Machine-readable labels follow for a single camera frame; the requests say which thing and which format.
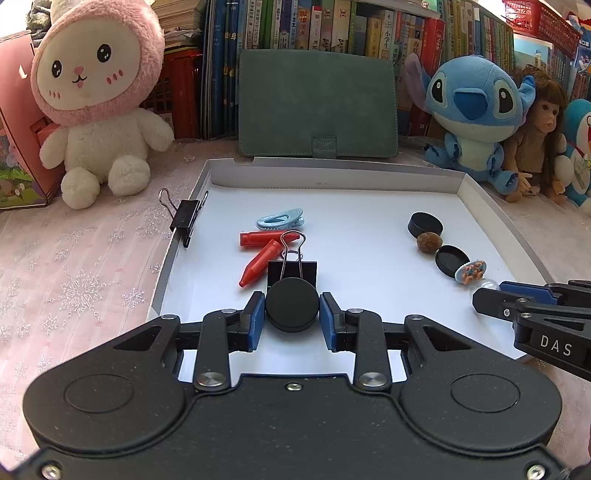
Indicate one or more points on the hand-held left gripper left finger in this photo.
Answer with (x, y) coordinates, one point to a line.
(256, 323)

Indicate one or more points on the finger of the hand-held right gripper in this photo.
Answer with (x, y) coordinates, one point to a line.
(526, 289)
(494, 302)

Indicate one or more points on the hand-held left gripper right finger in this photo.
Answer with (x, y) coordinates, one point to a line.
(328, 323)

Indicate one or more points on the clear glass marble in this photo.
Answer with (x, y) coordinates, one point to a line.
(490, 285)

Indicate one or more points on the black round disc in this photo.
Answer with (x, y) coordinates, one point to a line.
(425, 224)
(292, 304)
(451, 261)

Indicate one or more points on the brown nut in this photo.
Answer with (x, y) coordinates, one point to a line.
(429, 242)

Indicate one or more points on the light blue hair clip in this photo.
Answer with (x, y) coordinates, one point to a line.
(281, 218)

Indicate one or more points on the white cardboard box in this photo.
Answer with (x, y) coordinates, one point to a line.
(369, 221)

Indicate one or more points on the patterned glass marble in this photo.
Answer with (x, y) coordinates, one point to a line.
(470, 271)

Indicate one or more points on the black binder clip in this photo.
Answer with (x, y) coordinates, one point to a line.
(184, 217)
(277, 272)

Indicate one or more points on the blue robot cat plush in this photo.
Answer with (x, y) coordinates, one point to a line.
(579, 152)

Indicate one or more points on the blue alien plush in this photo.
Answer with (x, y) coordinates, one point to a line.
(471, 147)

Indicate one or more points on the brown haired doll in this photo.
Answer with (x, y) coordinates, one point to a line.
(540, 115)

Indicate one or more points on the green felt folder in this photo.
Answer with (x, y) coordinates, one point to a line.
(314, 92)

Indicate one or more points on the red plastic crate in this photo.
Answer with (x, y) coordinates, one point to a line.
(180, 92)

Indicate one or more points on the blue printed box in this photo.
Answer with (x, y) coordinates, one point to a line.
(584, 50)

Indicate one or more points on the pink bunny plush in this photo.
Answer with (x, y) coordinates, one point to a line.
(92, 138)

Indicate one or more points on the red mesh basket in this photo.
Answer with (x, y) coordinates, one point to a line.
(540, 18)

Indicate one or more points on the row of books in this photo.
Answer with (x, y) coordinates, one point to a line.
(323, 23)

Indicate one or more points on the stack of books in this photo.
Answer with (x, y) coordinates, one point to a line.
(178, 18)

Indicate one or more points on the pink triangular house box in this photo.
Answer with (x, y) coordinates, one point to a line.
(18, 115)

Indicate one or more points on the grey cloth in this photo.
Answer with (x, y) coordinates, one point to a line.
(39, 11)

